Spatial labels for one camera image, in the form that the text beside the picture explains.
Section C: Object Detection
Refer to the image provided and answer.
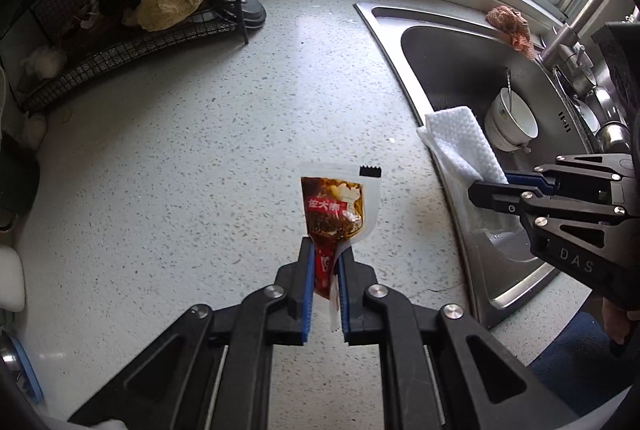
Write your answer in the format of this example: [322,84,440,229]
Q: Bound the white paper towel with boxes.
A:
[415,104,526,241]

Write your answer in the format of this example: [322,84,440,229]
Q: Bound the metal spoon in bowl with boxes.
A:
[506,67,513,113]

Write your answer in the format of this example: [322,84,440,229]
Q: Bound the person's right hand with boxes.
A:
[602,299,640,344]

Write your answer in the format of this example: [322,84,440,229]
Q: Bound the white ceramic bowl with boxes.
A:
[484,87,539,153]

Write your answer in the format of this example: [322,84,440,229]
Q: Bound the kitchen faucet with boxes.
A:
[537,0,605,97]

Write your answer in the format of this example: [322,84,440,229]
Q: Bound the small white sugar pot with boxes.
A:
[0,245,26,313]

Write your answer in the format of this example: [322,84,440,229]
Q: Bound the person's legs in jeans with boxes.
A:
[528,312,639,416]

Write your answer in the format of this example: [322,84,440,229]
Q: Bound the orange dish rag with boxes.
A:
[485,5,536,60]

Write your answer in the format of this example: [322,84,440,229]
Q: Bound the stainless steel sink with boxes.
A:
[355,2,598,329]

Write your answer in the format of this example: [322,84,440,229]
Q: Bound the red brown sauce packet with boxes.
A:
[300,162,382,332]

